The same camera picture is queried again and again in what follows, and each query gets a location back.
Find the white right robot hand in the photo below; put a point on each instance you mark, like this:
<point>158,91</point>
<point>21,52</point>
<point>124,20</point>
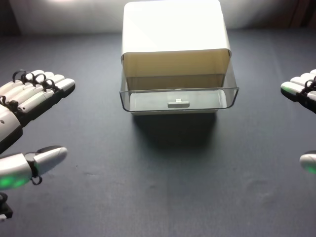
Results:
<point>300,85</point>

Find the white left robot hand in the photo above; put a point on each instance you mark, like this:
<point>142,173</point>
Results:
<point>14,103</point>

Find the clear plastic drawer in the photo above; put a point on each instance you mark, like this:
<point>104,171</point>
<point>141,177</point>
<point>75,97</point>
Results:
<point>148,102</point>

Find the white drawer cabinet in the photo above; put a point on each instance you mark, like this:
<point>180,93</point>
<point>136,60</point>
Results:
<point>172,29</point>

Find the white backdrop sheet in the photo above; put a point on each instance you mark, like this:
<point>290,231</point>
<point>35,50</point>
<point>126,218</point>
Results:
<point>74,14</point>

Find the grey table cloth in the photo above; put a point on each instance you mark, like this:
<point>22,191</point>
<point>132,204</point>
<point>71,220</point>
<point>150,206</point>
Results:
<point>172,185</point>

